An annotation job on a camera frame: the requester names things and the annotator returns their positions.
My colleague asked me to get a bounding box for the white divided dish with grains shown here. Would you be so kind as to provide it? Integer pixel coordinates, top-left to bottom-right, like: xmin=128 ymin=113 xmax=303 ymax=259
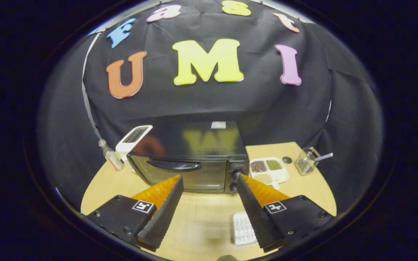
xmin=249 ymin=157 xmax=290 ymax=190

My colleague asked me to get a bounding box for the clear glass bottle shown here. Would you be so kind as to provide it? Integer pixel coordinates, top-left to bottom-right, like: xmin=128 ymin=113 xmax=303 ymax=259
xmin=98 ymin=139 xmax=124 ymax=172

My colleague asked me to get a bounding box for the black backdrop cloth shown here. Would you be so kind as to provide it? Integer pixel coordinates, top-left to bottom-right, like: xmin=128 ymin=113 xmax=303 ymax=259
xmin=37 ymin=0 xmax=384 ymax=214

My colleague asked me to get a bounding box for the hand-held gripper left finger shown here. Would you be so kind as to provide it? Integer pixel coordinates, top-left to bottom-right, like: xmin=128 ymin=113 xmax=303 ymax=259
xmin=86 ymin=175 xmax=184 ymax=252

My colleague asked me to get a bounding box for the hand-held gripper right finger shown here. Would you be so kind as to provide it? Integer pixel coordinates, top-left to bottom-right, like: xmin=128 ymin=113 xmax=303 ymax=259
xmin=237 ymin=174 xmax=335 ymax=253

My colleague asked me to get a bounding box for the metal wire utensil holder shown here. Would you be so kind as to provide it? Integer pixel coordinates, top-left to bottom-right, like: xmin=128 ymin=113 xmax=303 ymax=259
xmin=295 ymin=147 xmax=321 ymax=176

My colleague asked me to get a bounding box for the black toaster oven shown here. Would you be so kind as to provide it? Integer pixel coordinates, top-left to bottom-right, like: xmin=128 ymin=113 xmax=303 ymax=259
xmin=127 ymin=121 xmax=250 ymax=194

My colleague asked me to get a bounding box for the white rectangular tray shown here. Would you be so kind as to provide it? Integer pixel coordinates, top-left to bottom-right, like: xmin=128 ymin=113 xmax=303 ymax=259
xmin=233 ymin=211 xmax=258 ymax=247

